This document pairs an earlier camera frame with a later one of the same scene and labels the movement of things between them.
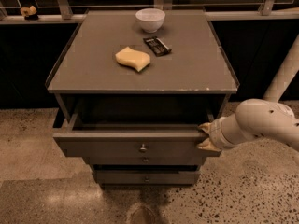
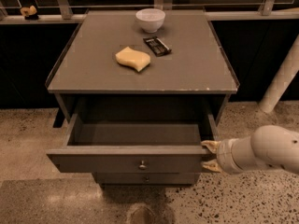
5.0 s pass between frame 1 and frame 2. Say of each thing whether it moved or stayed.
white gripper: moved
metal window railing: stayed
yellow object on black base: stayed
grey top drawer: moved
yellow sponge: stayed
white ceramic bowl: stayed
